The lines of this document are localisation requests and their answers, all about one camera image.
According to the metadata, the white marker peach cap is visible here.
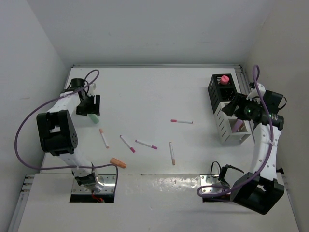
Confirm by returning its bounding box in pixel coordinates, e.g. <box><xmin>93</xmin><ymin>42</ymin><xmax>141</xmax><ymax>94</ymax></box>
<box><xmin>169</xmin><ymin>142</ymin><xmax>175</xmax><ymax>166</ymax></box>

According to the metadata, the white marker pink-red cap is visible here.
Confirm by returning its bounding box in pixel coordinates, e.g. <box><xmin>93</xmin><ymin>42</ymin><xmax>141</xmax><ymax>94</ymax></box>
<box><xmin>170</xmin><ymin>119</ymin><xmax>193</xmax><ymax>124</ymax></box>

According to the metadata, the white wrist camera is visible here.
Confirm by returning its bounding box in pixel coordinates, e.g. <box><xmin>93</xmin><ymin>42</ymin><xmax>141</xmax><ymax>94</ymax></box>
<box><xmin>246</xmin><ymin>82</ymin><xmax>266</xmax><ymax>100</ymax></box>
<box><xmin>87</xmin><ymin>83</ymin><xmax>96</xmax><ymax>96</ymax></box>

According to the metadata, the metal base plate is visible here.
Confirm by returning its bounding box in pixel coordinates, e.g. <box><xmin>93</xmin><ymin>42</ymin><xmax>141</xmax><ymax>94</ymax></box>
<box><xmin>71</xmin><ymin>174</ymin><xmax>116</xmax><ymax>195</ymax></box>
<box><xmin>198</xmin><ymin>174</ymin><xmax>231</xmax><ymax>195</ymax></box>

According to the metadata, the black and white organizer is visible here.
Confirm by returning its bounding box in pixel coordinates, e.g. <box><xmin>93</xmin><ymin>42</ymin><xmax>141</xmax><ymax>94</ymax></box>
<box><xmin>208</xmin><ymin>74</ymin><xmax>251</xmax><ymax>145</ymax></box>

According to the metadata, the pink-capped clear marker jar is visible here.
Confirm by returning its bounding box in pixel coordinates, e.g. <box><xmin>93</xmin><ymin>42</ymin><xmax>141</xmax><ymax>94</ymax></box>
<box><xmin>220</xmin><ymin>75</ymin><xmax>230</xmax><ymax>86</ymax></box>

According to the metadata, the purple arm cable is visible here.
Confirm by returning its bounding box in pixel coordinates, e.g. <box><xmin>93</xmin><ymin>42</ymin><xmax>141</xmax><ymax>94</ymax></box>
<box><xmin>14</xmin><ymin>69</ymin><xmax>119</xmax><ymax>194</ymax></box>
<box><xmin>197</xmin><ymin>64</ymin><xmax>275</xmax><ymax>197</ymax></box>

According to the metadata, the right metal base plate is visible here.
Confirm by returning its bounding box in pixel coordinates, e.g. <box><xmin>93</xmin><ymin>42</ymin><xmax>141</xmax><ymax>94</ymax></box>
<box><xmin>198</xmin><ymin>174</ymin><xmax>231</xmax><ymax>195</ymax></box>

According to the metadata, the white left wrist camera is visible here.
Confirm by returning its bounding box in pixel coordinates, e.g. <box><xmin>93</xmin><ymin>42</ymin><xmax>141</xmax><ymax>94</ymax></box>
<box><xmin>87</xmin><ymin>83</ymin><xmax>96</xmax><ymax>96</ymax></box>

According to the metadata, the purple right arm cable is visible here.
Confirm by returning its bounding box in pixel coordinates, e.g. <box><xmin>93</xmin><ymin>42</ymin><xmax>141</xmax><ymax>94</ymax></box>
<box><xmin>197</xmin><ymin>64</ymin><xmax>275</xmax><ymax>197</ymax></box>

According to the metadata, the white marker orange cap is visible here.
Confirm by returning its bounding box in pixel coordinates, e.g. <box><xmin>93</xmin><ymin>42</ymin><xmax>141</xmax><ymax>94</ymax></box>
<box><xmin>99</xmin><ymin>128</ymin><xmax>109</xmax><ymax>149</ymax></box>

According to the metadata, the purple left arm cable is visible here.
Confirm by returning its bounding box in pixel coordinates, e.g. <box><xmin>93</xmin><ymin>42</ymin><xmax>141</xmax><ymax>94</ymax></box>
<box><xmin>14</xmin><ymin>69</ymin><xmax>119</xmax><ymax>194</ymax></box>

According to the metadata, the mint green highlighter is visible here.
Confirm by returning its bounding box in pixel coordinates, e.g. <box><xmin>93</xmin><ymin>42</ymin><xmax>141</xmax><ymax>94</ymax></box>
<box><xmin>88</xmin><ymin>114</ymin><xmax>99</xmax><ymax>124</ymax></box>

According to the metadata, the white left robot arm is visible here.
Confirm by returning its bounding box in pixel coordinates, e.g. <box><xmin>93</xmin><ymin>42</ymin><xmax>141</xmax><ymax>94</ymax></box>
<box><xmin>36</xmin><ymin>78</ymin><xmax>104</xmax><ymax>192</ymax></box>

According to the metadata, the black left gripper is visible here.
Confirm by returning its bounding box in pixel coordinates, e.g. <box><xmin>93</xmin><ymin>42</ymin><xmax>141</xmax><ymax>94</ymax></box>
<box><xmin>76</xmin><ymin>94</ymin><xmax>99</xmax><ymax>116</ymax></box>

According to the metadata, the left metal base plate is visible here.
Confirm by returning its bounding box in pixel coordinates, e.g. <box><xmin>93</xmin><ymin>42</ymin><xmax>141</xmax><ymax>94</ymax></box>
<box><xmin>71</xmin><ymin>174</ymin><xmax>116</xmax><ymax>195</ymax></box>

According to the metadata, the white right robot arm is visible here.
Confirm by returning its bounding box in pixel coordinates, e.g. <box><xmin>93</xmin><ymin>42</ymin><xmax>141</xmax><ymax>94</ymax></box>
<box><xmin>223</xmin><ymin>90</ymin><xmax>284</xmax><ymax>215</ymax></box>

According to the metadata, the purple highlighter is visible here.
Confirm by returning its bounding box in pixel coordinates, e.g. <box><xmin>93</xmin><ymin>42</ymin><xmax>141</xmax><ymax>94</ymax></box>
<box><xmin>231</xmin><ymin>119</ymin><xmax>243</xmax><ymax>133</ymax></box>

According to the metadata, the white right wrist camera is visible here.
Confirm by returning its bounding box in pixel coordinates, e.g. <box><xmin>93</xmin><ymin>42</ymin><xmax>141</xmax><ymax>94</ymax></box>
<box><xmin>246</xmin><ymin>82</ymin><xmax>266</xmax><ymax>100</ymax></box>

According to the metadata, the white front cover board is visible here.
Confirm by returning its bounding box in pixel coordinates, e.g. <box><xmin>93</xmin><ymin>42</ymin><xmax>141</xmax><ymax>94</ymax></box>
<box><xmin>19</xmin><ymin>174</ymin><xmax>298</xmax><ymax>232</ymax></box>

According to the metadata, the white marker magenta cap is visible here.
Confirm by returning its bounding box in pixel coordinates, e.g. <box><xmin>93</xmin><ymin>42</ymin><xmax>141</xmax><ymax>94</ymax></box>
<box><xmin>135</xmin><ymin>140</ymin><xmax>158</xmax><ymax>150</ymax></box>

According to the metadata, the white marker pink cap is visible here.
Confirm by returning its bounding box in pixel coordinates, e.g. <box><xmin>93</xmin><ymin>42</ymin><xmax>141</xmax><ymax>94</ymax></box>
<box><xmin>120</xmin><ymin>135</ymin><xmax>136</xmax><ymax>153</ymax></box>

